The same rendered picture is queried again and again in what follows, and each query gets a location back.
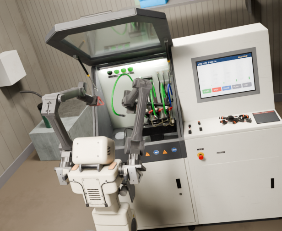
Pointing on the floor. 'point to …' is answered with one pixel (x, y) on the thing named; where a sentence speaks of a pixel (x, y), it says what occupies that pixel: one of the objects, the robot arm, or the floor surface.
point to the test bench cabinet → (192, 206)
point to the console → (235, 109)
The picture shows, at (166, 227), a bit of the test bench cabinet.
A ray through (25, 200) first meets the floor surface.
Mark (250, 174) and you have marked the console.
